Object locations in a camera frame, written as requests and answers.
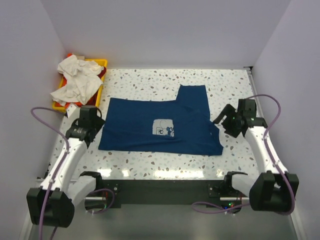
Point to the white crumpled t-shirt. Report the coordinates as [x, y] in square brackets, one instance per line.
[82, 81]

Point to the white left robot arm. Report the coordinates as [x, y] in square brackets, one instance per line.
[53, 203]

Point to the red t-shirt in bin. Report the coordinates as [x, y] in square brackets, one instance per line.
[96, 98]

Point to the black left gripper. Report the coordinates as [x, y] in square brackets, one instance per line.
[97, 124]

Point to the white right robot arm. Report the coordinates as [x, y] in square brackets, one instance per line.
[242, 182]

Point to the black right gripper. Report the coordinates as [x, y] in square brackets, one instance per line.
[227, 116]

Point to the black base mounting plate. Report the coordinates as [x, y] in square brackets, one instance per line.
[173, 192]

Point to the blue printed t-shirt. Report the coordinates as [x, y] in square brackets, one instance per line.
[180, 126]

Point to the yellow plastic bin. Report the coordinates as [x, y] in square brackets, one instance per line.
[101, 62]

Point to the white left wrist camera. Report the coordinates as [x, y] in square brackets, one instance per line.
[72, 111]

